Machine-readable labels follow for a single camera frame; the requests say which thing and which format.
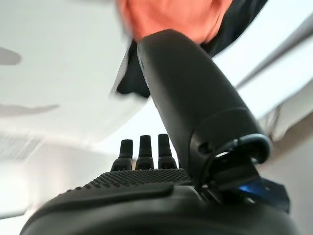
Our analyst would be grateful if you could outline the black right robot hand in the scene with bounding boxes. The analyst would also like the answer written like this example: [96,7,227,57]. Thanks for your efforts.
[19,29,303,235]

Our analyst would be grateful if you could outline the bed with grey cover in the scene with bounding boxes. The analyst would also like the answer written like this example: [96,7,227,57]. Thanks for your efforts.
[0,0,313,147]

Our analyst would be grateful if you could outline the black garment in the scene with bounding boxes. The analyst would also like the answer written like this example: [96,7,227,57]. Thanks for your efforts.
[114,0,268,98]

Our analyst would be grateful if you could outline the large grey striped rug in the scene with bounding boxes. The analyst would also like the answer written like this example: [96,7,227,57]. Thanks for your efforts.
[0,128,44,161]

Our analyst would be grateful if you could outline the white duvet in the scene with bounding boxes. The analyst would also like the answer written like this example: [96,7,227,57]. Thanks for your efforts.
[234,14,313,128]

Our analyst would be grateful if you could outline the orange garment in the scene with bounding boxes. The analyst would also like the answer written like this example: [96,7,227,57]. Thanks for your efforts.
[114,0,227,47]

